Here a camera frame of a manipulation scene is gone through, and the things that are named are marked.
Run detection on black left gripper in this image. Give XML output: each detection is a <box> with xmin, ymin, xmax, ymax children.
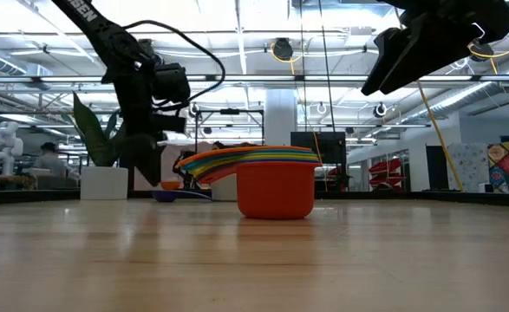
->
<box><xmin>113</xmin><ymin>59</ymin><xmax>188</xmax><ymax>187</ymax></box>

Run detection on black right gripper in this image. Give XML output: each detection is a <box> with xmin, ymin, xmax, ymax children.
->
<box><xmin>361</xmin><ymin>0</ymin><xmax>509</xmax><ymax>96</ymax></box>

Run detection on dark indigo measuring cup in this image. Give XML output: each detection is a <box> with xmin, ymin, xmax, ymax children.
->
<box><xmin>151</xmin><ymin>189</ymin><xmax>215</xmax><ymax>204</ymax></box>

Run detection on green measuring cup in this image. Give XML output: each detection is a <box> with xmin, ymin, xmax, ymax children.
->
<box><xmin>184</xmin><ymin>152</ymin><xmax>320</xmax><ymax>174</ymax></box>

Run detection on yellow measuring cup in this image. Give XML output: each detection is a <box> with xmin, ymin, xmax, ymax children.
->
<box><xmin>188</xmin><ymin>154</ymin><xmax>322</xmax><ymax>178</ymax></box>

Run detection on red measuring cup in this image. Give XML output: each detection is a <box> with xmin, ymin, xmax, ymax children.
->
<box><xmin>197</xmin><ymin>160</ymin><xmax>323</xmax><ymax>220</ymax></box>

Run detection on green plant in white pot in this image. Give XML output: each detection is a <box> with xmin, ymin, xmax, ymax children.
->
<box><xmin>69</xmin><ymin>90</ymin><xmax>129</xmax><ymax>201</ymax></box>

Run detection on person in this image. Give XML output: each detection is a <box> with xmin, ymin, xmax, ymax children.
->
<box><xmin>32</xmin><ymin>141</ymin><xmax>81</xmax><ymax>181</ymax></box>

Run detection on red stacked objects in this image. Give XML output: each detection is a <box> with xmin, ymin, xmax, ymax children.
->
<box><xmin>369</xmin><ymin>159</ymin><xmax>407</xmax><ymax>192</ymax></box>

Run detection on white speckled panel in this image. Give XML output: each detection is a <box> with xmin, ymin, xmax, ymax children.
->
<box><xmin>447</xmin><ymin>142</ymin><xmax>489</xmax><ymax>192</ymax></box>

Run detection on white humanoid robot figure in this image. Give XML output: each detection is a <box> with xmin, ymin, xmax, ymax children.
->
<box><xmin>0</xmin><ymin>120</ymin><xmax>24</xmax><ymax>178</ymax></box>

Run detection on colourful patterned artwork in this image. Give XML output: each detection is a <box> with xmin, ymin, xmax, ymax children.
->
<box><xmin>486</xmin><ymin>141</ymin><xmax>509</xmax><ymax>194</ymax></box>

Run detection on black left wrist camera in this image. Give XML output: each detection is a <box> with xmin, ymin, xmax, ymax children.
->
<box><xmin>152</xmin><ymin>63</ymin><xmax>192</xmax><ymax>105</ymax></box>

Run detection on black hanging cable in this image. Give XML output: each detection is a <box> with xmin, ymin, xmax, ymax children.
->
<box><xmin>317</xmin><ymin>0</ymin><xmax>337</xmax><ymax>133</ymax></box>

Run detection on yellow power cable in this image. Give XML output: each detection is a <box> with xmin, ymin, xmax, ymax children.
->
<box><xmin>416</xmin><ymin>80</ymin><xmax>467</xmax><ymax>192</ymax></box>

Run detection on black metal stand frame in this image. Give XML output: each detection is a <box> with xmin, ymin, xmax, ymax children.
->
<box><xmin>193</xmin><ymin>107</ymin><xmax>266</xmax><ymax>151</ymax></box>

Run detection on black wall monitor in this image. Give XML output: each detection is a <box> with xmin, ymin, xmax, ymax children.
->
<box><xmin>290</xmin><ymin>131</ymin><xmax>348</xmax><ymax>166</ymax></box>

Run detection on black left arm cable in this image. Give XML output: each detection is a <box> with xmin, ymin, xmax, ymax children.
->
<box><xmin>121</xmin><ymin>19</ymin><xmax>228</xmax><ymax>112</ymax></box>

